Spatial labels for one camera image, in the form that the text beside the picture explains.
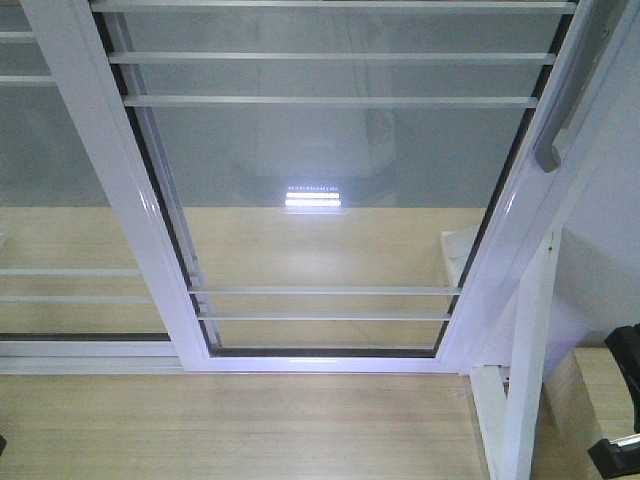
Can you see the white diagonal support brace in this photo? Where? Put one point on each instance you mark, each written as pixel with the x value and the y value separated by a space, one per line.
pixel 490 401

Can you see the white sliding glass door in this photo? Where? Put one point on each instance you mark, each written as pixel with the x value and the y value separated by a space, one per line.
pixel 314 107

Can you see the light wooden box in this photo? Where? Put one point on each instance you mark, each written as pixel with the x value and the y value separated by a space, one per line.
pixel 584 400

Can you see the white door frame post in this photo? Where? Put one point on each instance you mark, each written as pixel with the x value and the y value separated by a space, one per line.
pixel 558 264

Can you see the light wooden platform board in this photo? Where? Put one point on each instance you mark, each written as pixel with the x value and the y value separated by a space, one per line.
pixel 385 270

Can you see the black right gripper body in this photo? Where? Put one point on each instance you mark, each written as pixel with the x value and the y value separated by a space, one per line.
pixel 620 457

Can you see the grey metal door handle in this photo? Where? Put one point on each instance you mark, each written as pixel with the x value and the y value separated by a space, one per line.
pixel 584 43

